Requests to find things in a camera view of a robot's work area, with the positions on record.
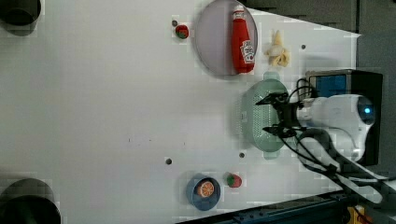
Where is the black toaster oven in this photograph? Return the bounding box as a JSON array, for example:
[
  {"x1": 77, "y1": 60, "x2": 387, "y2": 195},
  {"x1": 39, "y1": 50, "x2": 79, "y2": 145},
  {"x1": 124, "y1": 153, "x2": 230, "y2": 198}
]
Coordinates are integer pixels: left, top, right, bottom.
[{"x1": 305, "y1": 69, "x2": 383, "y2": 166}]

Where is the black cylinder post lower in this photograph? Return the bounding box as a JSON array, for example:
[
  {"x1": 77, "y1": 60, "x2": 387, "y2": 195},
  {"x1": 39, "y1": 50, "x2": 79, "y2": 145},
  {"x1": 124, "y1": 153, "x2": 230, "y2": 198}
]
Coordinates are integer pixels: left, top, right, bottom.
[{"x1": 1, "y1": 178, "x2": 62, "y2": 224}]

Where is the lavender round plate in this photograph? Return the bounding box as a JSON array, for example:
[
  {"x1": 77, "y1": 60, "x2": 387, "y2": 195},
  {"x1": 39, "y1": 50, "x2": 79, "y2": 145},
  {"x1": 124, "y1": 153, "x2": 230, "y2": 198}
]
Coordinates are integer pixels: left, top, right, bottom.
[{"x1": 194, "y1": 0, "x2": 258, "y2": 76}]

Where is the blue bowl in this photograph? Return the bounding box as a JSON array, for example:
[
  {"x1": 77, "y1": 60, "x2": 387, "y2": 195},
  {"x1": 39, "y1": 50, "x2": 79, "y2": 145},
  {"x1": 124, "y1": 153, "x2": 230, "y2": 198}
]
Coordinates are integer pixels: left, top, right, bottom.
[{"x1": 186, "y1": 174, "x2": 221, "y2": 211}]

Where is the orange slice toy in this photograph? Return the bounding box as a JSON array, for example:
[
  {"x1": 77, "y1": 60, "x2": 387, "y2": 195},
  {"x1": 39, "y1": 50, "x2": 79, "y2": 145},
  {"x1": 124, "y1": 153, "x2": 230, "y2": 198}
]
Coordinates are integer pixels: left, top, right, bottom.
[{"x1": 196, "y1": 180, "x2": 215, "y2": 198}]

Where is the peeled toy banana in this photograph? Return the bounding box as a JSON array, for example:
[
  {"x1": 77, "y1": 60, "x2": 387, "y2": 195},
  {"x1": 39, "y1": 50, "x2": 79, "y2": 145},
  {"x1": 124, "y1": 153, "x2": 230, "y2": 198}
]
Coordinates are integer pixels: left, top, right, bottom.
[{"x1": 265, "y1": 30, "x2": 290, "y2": 67}]

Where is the small red toy tomato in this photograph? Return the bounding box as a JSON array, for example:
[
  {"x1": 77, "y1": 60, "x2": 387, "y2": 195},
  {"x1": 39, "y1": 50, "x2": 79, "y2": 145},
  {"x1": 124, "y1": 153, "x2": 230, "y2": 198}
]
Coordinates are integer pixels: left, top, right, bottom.
[{"x1": 175, "y1": 24, "x2": 190, "y2": 39}]

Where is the red ketchup bottle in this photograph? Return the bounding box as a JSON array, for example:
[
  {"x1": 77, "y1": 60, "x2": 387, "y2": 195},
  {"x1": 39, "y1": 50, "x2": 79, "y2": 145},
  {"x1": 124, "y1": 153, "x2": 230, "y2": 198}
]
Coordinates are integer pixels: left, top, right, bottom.
[{"x1": 232, "y1": 5, "x2": 255, "y2": 74}]

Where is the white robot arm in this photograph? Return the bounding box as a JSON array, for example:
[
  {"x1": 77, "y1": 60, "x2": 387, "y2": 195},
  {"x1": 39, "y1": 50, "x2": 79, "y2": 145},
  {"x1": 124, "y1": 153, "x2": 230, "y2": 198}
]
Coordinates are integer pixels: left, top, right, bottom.
[{"x1": 257, "y1": 92, "x2": 395, "y2": 206}]

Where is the red toy strawberry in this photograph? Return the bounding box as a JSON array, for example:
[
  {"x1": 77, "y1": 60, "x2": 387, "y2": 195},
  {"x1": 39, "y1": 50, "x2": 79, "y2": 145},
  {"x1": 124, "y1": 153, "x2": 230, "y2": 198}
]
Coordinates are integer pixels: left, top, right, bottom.
[{"x1": 226, "y1": 174, "x2": 242, "y2": 188}]

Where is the black cylinder post upper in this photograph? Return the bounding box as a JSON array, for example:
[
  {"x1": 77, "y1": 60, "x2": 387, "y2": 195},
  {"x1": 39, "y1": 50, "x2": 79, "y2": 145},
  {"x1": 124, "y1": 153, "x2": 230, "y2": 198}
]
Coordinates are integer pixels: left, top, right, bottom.
[{"x1": 0, "y1": 0, "x2": 42, "y2": 26}]

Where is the green plastic strainer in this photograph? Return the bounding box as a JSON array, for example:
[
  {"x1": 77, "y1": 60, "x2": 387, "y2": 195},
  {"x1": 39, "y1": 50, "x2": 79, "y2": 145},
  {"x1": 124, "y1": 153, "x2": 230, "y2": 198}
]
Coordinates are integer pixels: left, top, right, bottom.
[{"x1": 240, "y1": 72, "x2": 288, "y2": 160}]

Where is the black cylinder post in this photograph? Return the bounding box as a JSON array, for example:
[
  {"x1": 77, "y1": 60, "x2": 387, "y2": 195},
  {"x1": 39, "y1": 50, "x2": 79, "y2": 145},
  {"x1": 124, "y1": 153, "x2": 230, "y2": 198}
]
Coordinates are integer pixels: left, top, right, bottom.
[
  {"x1": 1, "y1": 178, "x2": 62, "y2": 224},
  {"x1": 0, "y1": 0, "x2": 42, "y2": 26}
]

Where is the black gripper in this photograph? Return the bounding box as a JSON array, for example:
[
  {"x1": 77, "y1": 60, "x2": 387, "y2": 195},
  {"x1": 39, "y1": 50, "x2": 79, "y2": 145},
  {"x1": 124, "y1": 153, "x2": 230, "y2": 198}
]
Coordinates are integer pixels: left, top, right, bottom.
[{"x1": 256, "y1": 92, "x2": 300, "y2": 138}]

